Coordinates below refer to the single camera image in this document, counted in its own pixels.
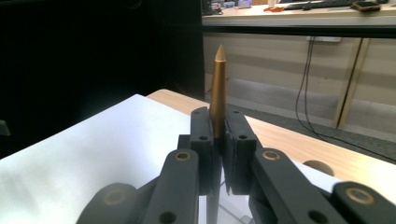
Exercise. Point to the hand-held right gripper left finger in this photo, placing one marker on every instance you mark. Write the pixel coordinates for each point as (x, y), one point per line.
(202, 149)

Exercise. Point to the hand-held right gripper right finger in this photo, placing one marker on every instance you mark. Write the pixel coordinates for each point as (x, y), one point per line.
(239, 155)

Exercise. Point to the dark pencil with gold end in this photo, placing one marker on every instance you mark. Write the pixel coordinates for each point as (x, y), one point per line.
(218, 93)

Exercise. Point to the beige office desk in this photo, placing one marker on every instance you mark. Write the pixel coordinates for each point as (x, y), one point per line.
(267, 56)

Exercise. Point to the white table sheet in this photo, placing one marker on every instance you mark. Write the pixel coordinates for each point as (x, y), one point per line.
(93, 161)

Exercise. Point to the white power outlet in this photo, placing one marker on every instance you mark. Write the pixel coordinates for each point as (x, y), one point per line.
(323, 39)

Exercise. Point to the black curtain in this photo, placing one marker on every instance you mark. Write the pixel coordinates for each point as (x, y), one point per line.
(93, 46)

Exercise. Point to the small orange item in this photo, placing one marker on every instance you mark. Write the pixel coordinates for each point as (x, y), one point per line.
(274, 9)

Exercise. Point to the purple container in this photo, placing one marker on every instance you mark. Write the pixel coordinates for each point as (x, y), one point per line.
(244, 4)

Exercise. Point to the paper cup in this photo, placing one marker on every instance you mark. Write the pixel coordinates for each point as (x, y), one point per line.
(272, 3)

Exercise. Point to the black keyboard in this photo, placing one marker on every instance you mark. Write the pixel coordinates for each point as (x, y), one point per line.
(320, 4)

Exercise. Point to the brown wallet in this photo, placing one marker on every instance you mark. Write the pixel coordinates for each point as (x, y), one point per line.
(366, 6)

